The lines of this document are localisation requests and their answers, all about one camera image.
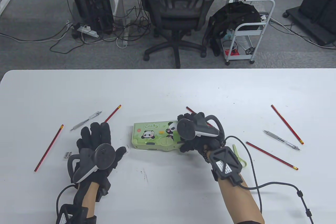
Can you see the small metal pencil sharpener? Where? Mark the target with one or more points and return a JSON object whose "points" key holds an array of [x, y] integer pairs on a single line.
{"points": [[68, 155]]}

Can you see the person's left forearm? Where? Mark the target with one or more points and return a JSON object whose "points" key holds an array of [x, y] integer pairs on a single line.
{"points": [[89, 197]]}

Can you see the black mesh office chair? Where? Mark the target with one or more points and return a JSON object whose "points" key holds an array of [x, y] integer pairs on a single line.
{"points": [[178, 11]]}

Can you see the clear retractable pen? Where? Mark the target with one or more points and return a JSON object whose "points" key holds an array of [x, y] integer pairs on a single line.
{"points": [[282, 140], [86, 121]]}

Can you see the person's right hand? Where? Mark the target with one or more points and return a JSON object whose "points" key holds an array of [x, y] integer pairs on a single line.
{"points": [[204, 146]]}

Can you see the white rolling cart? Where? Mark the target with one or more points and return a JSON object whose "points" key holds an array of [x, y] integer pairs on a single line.
{"points": [[249, 32]]}

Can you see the person's left hand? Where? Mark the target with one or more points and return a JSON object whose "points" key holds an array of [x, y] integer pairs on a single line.
{"points": [[94, 134]]}

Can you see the green panda pencil case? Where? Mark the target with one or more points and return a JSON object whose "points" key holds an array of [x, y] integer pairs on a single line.
{"points": [[152, 134]]}

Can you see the grey motion controller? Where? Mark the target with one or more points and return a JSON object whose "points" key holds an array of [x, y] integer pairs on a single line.
{"points": [[186, 129], [105, 155]]}

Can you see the black backpack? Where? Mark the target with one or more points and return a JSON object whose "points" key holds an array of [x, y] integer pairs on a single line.
{"points": [[236, 14]]}

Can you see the red container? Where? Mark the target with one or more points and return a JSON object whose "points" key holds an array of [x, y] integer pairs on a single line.
{"points": [[233, 52]]}

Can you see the black sleeve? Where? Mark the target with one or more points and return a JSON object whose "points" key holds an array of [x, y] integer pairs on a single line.
{"points": [[250, 222]]}

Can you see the red pencil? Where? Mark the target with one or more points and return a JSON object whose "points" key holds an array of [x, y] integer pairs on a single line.
{"points": [[271, 155], [190, 109], [48, 148], [287, 124], [114, 112]]}

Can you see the black wheeled stand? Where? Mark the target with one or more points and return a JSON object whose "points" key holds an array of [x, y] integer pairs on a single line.
{"points": [[315, 3]]}

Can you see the white power strip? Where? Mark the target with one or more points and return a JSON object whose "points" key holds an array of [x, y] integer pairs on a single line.
{"points": [[89, 31]]}

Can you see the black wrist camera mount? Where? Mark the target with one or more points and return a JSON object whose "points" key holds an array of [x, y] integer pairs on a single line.
{"points": [[225, 165], [68, 216]]}

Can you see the white table foot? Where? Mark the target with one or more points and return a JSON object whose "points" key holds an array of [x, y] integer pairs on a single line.
{"points": [[4, 3]]}

